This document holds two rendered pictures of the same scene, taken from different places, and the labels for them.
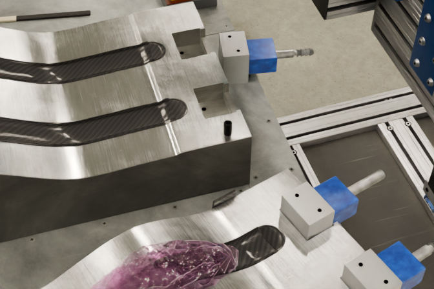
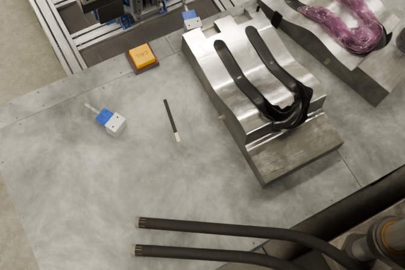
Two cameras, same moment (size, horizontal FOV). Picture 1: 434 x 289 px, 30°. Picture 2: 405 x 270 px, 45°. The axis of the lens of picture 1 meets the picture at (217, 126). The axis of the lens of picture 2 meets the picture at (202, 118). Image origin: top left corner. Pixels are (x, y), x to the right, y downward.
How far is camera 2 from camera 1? 1.43 m
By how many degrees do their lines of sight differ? 54
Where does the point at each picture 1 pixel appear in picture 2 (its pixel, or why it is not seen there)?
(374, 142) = (88, 53)
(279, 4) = not seen: outside the picture
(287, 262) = not seen: outside the picture
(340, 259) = not seen: outside the picture
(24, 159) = (296, 70)
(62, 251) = not seen: hidden behind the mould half
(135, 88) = (241, 46)
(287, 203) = not seen: outside the picture
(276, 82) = not seen: hidden behind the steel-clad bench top
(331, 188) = not seen: outside the picture
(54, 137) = (274, 69)
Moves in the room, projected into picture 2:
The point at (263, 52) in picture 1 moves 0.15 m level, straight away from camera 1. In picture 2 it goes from (191, 14) to (144, 18)
